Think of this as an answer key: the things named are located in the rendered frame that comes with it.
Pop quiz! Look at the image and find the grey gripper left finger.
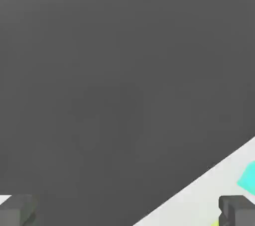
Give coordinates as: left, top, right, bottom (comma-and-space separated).
0, 194, 39, 226

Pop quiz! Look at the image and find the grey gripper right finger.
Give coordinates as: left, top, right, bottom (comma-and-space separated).
218, 195, 255, 226

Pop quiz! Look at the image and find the large cyan box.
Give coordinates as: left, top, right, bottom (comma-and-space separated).
236, 160, 255, 197

